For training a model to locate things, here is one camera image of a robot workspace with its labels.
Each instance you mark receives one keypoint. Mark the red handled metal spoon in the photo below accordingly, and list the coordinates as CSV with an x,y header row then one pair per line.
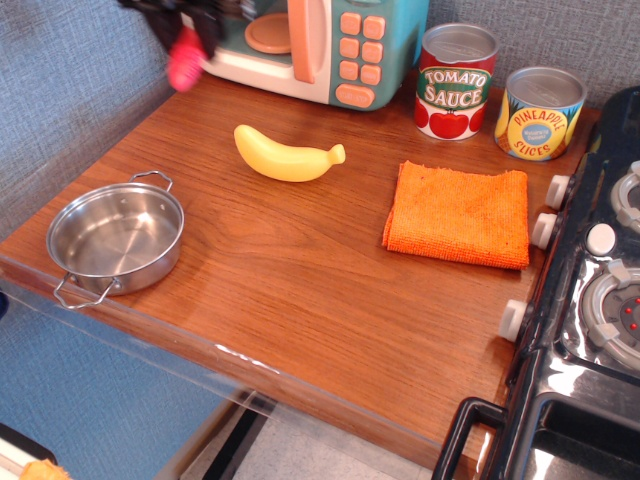
x,y
186,56

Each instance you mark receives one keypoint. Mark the teal toy microwave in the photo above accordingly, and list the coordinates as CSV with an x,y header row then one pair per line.
x,y
349,54

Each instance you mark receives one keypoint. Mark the white stove knob lower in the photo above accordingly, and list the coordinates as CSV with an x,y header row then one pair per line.
x,y
512,319

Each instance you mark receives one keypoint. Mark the white stove knob upper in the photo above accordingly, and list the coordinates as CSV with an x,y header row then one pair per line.
x,y
556,191

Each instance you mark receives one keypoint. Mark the orange folded cloth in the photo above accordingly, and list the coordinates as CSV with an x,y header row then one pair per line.
x,y
460,217

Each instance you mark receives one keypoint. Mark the white stove knob middle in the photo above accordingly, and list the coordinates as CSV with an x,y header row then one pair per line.
x,y
543,230

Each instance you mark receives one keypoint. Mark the white stove knob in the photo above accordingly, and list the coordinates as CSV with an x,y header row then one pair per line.
x,y
543,230
512,319
556,191

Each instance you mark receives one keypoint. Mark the black toy stove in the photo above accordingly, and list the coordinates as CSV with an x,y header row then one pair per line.
x,y
572,410

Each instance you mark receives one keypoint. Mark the tomato sauce can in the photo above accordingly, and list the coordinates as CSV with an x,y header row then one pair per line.
x,y
455,74

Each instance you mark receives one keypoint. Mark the pineapple slices can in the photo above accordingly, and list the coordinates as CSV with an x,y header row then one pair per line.
x,y
539,112

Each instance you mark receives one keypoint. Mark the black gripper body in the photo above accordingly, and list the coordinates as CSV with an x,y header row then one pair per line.
x,y
218,10

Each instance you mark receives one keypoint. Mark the yellow toy banana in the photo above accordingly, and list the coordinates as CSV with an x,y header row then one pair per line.
x,y
282,162

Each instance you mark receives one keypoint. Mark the silver metal pan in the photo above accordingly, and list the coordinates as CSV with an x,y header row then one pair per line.
x,y
116,240

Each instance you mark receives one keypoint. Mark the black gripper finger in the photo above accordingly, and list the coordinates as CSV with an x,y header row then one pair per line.
x,y
166,26
209,26

